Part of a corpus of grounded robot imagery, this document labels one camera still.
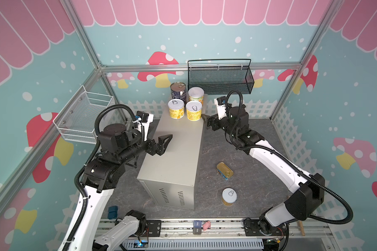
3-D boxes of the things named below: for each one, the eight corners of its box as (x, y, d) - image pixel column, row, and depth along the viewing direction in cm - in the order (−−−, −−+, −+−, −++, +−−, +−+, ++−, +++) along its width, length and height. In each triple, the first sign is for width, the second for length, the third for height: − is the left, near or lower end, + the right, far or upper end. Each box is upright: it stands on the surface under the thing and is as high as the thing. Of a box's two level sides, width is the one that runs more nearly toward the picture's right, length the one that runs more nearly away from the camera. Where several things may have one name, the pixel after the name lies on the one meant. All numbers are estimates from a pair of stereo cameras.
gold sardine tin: (226, 182, 91) (228, 178, 87) (214, 169, 96) (215, 165, 92) (232, 176, 93) (234, 172, 89) (220, 164, 98) (221, 160, 94)
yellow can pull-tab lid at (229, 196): (221, 206, 83) (223, 202, 78) (220, 192, 88) (221, 187, 83) (235, 206, 83) (238, 202, 78) (233, 191, 88) (235, 187, 83)
